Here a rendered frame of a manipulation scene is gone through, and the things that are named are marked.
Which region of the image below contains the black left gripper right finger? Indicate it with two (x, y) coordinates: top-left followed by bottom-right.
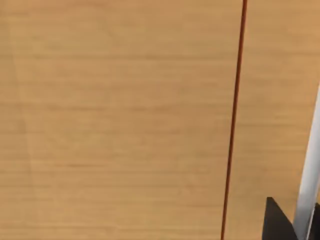
(306, 201), (320, 240)

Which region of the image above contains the wooden door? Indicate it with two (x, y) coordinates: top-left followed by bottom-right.
(0, 0), (245, 240)
(223, 0), (320, 240)

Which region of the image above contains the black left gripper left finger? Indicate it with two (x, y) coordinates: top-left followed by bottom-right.
(260, 196), (299, 240)

